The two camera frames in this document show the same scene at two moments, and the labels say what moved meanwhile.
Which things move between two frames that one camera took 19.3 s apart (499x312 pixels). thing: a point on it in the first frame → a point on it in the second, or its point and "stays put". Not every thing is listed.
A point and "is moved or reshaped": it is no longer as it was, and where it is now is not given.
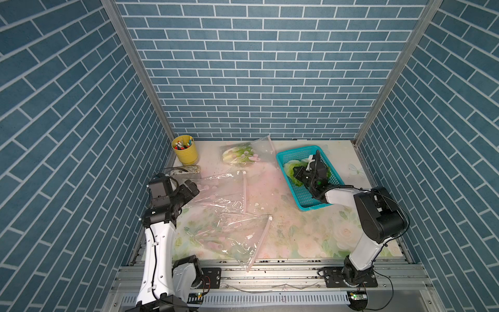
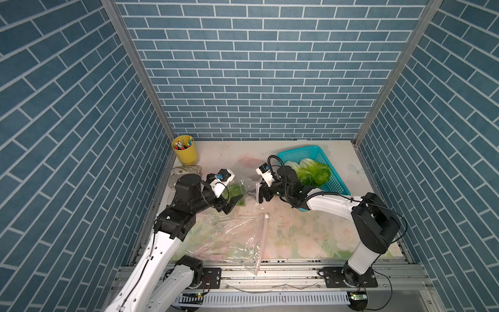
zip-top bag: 258,152 → 238,192
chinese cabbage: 240,155 → 233,190
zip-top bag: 219,227 stays put
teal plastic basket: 303,196 stays put
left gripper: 188,194 → 219,205
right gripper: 299,175 → 266,190
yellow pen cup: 184,145 stays put
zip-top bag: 228,192 is moved or reshaped
